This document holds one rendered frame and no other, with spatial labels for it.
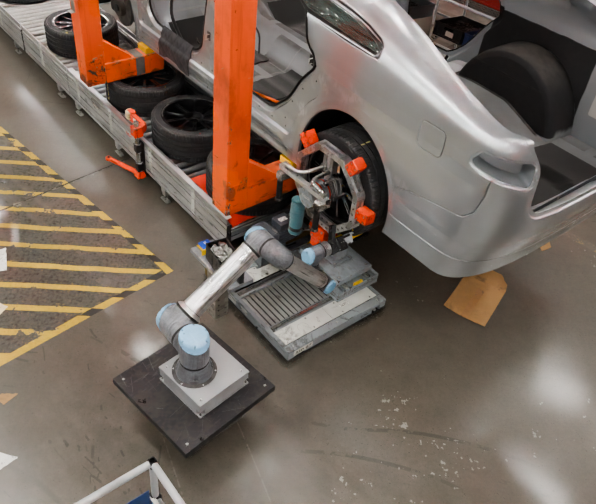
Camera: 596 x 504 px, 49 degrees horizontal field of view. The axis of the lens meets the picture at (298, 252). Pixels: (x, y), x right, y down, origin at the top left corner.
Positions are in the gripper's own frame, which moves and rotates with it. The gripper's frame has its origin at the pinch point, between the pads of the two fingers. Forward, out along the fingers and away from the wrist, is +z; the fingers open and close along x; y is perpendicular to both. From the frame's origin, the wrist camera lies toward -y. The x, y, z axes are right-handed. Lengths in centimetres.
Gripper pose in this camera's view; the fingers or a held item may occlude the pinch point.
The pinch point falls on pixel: (351, 232)
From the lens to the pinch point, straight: 396.7
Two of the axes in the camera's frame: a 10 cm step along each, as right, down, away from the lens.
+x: 5.1, -1.3, -8.5
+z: 7.8, -3.6, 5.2
